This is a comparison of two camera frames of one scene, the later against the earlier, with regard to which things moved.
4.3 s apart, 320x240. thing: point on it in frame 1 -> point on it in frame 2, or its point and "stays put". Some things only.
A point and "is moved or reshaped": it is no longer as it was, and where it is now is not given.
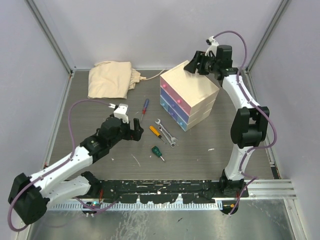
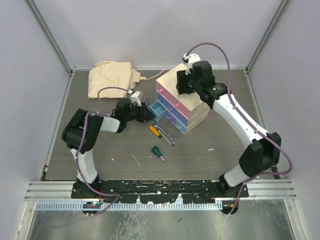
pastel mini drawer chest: [189, 98] is moved or reshaped
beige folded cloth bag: [112, 79] stays put
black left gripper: [134, 134] -> [141, 111]
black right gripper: [191, 67] -> [181, 78]
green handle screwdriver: [156, 150] stays put
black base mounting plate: [130, 191] stays put
